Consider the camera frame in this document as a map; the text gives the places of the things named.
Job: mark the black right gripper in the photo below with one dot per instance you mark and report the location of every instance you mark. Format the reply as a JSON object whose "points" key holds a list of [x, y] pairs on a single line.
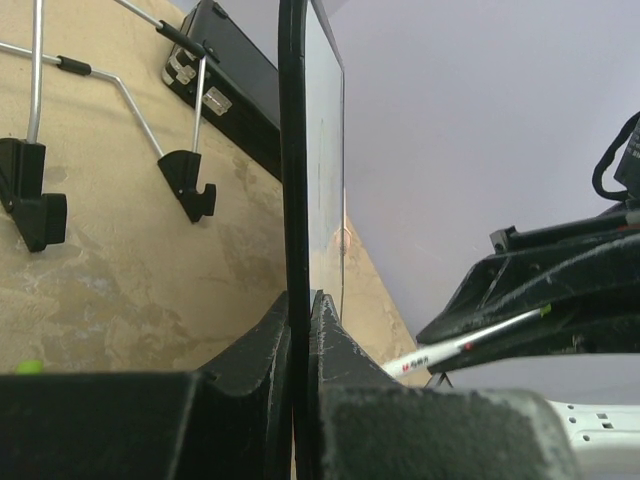
{"points": [[531, 269]]}

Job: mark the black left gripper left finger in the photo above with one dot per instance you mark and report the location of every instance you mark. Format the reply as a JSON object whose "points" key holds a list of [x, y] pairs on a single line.
{"points": [[229, 419]]}

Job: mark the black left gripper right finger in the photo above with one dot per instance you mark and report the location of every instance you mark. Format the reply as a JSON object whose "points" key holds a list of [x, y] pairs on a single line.
{"points": [[368, 426]]}

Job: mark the white green whiteboard marker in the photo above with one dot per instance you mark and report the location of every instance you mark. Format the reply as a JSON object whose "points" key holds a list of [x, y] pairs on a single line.
{"points": [[433, 354]]}

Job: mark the green marker cap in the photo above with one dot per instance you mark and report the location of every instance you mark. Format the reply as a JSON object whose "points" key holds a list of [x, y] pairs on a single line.
{"points": [[29, 367]]}

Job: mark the white whiteboard black frame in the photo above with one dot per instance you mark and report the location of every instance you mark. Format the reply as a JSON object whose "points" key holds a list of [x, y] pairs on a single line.
{"points": [[312, 111]]}

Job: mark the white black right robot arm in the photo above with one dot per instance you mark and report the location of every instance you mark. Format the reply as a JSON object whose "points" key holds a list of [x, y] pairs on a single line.
{"points": [[615, 178]]}

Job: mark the black ribbed board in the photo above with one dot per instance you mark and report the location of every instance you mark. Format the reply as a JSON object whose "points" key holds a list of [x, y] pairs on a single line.
{"points": [[241, 91]]}

